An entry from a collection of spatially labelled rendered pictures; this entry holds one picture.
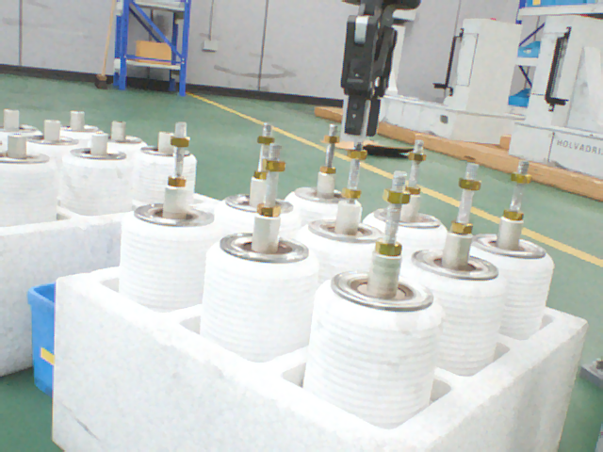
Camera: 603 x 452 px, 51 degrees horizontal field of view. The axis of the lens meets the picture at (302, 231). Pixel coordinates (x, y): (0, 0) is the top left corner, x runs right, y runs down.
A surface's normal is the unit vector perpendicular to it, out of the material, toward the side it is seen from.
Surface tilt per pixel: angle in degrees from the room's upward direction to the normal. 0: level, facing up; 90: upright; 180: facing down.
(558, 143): 90
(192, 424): 90
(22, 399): 0
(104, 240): 90
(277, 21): 90
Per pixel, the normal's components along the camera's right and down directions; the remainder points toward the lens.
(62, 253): 0.78, 0.25
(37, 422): 0.12, -0.96
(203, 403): -0.63, 0.12
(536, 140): -0.92, -0.02
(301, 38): 0.36, 0.28
